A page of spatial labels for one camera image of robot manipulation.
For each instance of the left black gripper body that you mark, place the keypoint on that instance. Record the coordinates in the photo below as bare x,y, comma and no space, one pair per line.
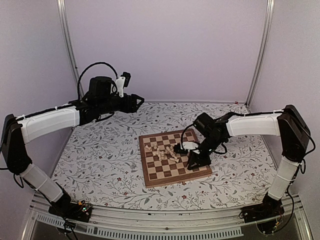
129,107

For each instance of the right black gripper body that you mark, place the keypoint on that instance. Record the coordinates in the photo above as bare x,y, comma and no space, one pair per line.
206,160

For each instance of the wooden chess board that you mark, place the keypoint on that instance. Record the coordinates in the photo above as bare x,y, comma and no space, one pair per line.
161,166

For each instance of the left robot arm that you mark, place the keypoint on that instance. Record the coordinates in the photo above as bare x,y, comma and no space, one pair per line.
103,98

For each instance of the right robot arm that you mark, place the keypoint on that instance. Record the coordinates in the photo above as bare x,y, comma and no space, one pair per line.
286,124

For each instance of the floral patterned table mat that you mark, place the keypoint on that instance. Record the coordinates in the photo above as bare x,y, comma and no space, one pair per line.
102,164

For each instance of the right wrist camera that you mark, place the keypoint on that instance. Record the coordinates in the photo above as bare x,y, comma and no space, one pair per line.
185,147

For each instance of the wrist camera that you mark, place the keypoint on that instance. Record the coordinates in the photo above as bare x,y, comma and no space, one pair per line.
185,147
122,82

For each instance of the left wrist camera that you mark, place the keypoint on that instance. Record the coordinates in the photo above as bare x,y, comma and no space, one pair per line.
122,82

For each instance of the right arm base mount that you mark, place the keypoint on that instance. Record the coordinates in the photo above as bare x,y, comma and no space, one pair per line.
267,209

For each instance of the left aluminium frame post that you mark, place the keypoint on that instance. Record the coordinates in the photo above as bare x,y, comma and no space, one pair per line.
62,12

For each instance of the aluminium frame post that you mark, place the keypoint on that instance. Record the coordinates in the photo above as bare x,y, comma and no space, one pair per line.
62,12
270,4

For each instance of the front aluminium rail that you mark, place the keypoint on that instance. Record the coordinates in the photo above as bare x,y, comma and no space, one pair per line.
109,223

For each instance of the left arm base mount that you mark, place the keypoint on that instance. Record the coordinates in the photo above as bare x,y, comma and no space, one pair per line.
79,211

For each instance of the right aluminium frame post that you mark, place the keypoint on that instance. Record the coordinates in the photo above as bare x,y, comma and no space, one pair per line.
270,4

